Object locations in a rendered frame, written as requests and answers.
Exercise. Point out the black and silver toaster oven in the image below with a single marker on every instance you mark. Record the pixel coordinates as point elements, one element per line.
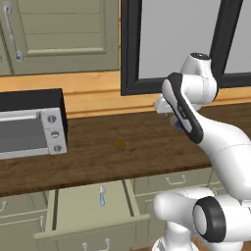
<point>26,134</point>

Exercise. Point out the narrow olive drawer front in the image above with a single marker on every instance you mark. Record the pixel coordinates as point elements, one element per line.
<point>23,204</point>

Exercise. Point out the black framed window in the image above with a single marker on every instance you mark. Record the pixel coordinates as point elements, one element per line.
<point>130,49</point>

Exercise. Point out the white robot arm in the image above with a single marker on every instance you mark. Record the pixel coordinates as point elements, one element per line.
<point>225,153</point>

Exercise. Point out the olive wall cupboard door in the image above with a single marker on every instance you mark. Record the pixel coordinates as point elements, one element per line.
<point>65,36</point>

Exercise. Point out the closed olive drawer front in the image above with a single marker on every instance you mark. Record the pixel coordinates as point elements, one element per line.
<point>153,183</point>

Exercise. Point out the small blue object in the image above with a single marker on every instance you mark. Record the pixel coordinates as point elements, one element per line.
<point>178,125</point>

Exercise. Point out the open olive drawer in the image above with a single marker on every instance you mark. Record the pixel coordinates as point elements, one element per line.
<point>81,209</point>

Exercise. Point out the olive base cupboard door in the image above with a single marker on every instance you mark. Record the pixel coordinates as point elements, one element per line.
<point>147,206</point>
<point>19,233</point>

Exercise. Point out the small brown round object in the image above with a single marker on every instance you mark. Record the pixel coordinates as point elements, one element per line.
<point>120,144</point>

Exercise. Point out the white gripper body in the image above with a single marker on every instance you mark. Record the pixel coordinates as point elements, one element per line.
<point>161,105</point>

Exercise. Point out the blue and white peeler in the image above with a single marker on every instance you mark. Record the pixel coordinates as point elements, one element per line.
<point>102,197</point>

